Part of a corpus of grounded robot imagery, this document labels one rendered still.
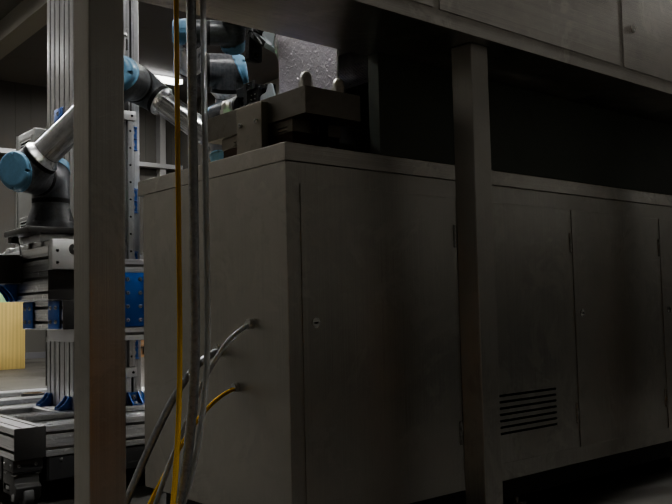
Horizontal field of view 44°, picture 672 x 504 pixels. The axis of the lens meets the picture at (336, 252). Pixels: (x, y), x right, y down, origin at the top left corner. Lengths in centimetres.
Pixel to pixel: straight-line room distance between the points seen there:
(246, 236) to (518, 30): 79
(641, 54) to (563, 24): 37
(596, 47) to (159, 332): 134
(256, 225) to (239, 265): 11
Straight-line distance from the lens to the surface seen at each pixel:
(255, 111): 194
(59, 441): 264
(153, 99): 265
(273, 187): 178
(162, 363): 218
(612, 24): 241
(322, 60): 212
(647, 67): 252
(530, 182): 235
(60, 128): 264
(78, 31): 142
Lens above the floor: 55
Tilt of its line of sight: 4 degrees up
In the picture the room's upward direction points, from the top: 1 degrees counter-clockwise
